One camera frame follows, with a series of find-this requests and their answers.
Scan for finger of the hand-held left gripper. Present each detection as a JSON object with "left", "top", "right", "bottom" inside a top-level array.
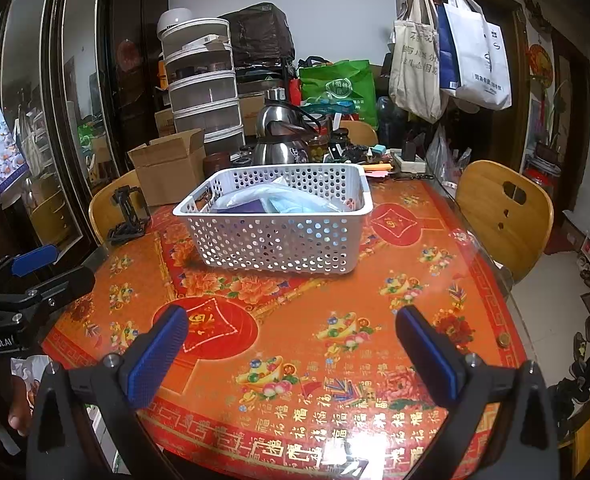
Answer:
[
  {"left": 0, "top": 266, "right": 97, "bottom": 321},
  {"left": 0, "top": 244, "right": 60, "bottom": 282}
]

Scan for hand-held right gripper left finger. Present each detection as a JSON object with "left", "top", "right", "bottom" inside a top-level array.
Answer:
[{"left": 25, "top": 304, "right": 196, "bottom": 480}]

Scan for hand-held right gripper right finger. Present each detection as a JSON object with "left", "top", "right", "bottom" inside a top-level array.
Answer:
[{"left": 395, "top": 305, "right": 563, "bottom": 480}]

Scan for white perforated plastic basket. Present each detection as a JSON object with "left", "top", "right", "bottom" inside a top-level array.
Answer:
[{"left": 172, "top": 162, "right": 374, "bottom": 276}]

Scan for purple tissue pack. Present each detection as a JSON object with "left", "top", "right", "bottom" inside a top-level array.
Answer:
[{"left": 215, "top": 195, "right": 268, "bottom": 214}]

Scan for clear zip bag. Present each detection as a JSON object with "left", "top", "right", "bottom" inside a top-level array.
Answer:
[{"left": 210, "top": 176, "right": 346, "bottom": 214}]

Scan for person's left hand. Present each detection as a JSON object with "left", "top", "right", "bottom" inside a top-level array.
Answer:
[{"left": 7, "top": 377, "right": 36, "bottom": 436}]

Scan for printed paper packet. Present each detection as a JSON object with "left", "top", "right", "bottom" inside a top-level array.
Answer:
[{"left": 10, "top": 355, "right": 50, "bottom": 397}]

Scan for black phone holder stand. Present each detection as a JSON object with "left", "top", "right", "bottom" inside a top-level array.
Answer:
[{"left": 107, "top": 186, "right": 150, "bottom": 246}]

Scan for dark glass door cabinet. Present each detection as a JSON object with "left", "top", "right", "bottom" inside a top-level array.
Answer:
[{"left": 0, "top": 0, "right": 176, "bottom": 261}]

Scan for open cardboard box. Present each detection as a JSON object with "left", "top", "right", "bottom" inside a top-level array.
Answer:
[{"left": 127, "top": 128, "right": 206, "bottom": 207}]

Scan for pile of black shoes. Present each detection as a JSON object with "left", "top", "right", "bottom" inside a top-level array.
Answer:
[{"left": 550, "top": 317, "right": 590, "bottom": 406}]

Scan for wooden chair with cutout back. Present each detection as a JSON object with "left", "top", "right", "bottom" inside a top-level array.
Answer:
[{"left": 455, "top": 160, "right": 554, "bottom": 283}]

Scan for white power strip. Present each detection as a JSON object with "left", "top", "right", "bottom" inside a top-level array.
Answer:
[{"left": 392, "top": 152, "right": 428, "bottom": 176}]

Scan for clear plastic bag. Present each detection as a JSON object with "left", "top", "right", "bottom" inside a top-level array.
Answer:
[{"left": 425, "top": 127, "right": 470, "bottom": 186}]

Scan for glass jar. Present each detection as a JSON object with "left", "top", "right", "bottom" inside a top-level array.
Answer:
[{"left": 320, "top": 130, "right": 350, "bottom": 163}]

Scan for dark water bottle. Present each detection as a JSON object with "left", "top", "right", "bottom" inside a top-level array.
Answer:
[{"left": 377, "top": 96, "right": 408, "bottom": 148}]

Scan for stacked clear drawer unit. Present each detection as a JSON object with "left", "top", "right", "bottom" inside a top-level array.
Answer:
[{"left": 162, "top": 17, "right": 246, "bottom": 148}]

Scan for potted plant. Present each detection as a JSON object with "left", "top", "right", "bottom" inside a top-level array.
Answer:
[{"left": 535, "top": 80, "right": 570, "bottom": 166}]

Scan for steel kettle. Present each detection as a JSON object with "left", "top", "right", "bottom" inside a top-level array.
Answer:
[{"left": 255, "top": 87, "right": 323, "bottom": 139}]

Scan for green shopping bag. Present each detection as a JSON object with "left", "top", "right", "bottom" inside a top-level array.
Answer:
[{"left": 299, "top": 59, "right": 378, "bottom": 128}]

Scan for blue bag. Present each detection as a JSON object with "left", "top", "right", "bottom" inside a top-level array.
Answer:
[{"left": 437, "top": 5, "right": 460, "bottom": 92}]

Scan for white tote bag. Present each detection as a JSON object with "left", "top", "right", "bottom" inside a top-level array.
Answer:
[{"left": 445, "top": 0, "right": 513, "bottom": 111}]

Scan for dark plastic covered appliance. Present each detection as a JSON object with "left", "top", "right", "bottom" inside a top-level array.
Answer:
[{"left": 219, "top": 2, "right": 296, "bottom": 68}]

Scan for dark wooden door frame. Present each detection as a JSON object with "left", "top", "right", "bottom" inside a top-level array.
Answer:
[{"left": 515, "top": 0, "right": 590, "bottom": 221}]

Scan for red round wall ornament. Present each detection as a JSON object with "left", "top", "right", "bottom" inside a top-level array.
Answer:
[{"left": 529, "top": 44, "right": 556, "bottom": 88}]

